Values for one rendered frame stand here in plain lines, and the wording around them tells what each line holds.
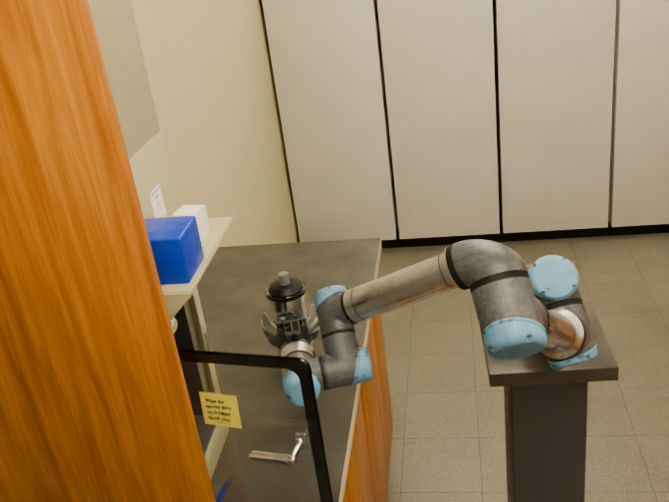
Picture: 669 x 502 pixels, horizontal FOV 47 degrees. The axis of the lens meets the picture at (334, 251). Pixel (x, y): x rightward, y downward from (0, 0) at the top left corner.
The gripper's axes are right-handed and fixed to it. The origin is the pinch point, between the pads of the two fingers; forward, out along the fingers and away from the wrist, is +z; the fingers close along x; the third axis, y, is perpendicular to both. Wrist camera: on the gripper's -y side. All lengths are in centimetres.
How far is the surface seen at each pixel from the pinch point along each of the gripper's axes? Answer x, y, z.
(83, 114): 25, 72, -54
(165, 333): 21, 34, -55
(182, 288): 18, 37, -47
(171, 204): 20.1, 42.0, -17.6
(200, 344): 21.5, 5.5, -14.0
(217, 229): 11.4, 37.1, -23.1
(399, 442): -35, -114, 78
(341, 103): -48, -18, 256
